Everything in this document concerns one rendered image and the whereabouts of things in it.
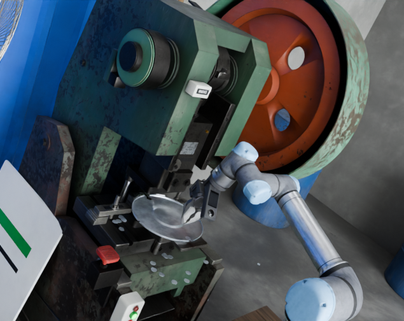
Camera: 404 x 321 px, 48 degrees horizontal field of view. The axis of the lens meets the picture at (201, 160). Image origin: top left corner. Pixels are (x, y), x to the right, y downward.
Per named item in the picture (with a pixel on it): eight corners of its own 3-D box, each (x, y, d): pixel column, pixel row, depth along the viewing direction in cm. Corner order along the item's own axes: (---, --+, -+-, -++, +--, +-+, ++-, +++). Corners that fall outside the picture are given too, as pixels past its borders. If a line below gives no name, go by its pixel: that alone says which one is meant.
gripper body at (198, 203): (204, 197, 159) (226, 174, 154) (208, 215, 152) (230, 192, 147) (187, 189, 156) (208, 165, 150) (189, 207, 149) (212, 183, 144)
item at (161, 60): (165, 112, 147) (191, 47, 139) (137, 109, 138) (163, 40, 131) (128, 83, 160) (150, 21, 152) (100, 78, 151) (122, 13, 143)
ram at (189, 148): (192, 193, 176) (222, 125, 165) (163, 195, 164) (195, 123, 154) (166, 169, 185) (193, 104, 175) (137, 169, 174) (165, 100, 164)
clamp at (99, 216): (130, 220, 176) (139, 199, 172) (93, 225, 164) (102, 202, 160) (121, 211, 179) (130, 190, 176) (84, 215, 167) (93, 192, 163)
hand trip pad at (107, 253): (114, 276, 147) (121, 257, 145) (98, 279, 143) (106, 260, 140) (103, 262, 151) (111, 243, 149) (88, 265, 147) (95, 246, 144)
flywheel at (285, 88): (203, 131, 233) (319, 200, 190) (174, 129, 219) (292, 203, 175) (252, -11, 212) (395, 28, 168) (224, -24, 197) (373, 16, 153)
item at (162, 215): (161, 247, 155) (161, 245, 155) (117, 198, 172) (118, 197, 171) (216, 236, 176) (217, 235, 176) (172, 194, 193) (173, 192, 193)
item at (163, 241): (195, 271, 174) (208, 242, 169) (168, 278, 164) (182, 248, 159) (158, 230, 188) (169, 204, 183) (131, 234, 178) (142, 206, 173)
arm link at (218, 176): (239, 183, 145) (219, 173, 141) (229, 193, 147) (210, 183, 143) (235, 169, 151) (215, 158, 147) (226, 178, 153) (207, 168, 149)
